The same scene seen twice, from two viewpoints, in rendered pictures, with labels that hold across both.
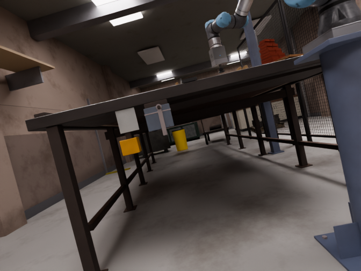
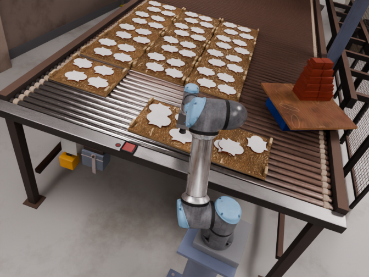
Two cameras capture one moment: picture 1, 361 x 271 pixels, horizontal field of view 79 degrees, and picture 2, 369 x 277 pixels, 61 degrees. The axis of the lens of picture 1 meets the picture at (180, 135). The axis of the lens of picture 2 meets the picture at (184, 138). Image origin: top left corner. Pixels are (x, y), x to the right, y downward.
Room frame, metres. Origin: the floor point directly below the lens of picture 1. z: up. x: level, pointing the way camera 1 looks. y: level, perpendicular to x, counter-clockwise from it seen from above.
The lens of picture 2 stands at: (0.04, -0.60, 2.16)
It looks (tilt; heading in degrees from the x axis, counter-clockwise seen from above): 42 degrees down; 10
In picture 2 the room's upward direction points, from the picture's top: 13 degrees clockwise
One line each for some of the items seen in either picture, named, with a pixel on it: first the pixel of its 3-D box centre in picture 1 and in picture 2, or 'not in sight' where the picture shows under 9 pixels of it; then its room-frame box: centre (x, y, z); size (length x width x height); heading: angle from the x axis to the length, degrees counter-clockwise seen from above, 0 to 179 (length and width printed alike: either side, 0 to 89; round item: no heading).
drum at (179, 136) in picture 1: (180, 139); not in sight; (6.58, 0.04, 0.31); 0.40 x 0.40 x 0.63
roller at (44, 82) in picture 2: not in sight; (175, 126); (1.51, -0.28, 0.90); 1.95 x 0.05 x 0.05; 92
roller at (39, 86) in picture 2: not in sight; (173, 130); (1.46, -0.28, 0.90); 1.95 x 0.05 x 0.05; 92
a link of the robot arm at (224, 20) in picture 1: (223, 22); (195, 106); (1.31, -0.40, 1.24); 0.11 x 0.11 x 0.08; 21
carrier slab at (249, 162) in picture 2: not in sight; (235, 147); (1.47, -0.67, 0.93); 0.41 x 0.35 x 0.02; 90
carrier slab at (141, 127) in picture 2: not in sight; (170, 123); (1.48, -0.25, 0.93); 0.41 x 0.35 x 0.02; 89
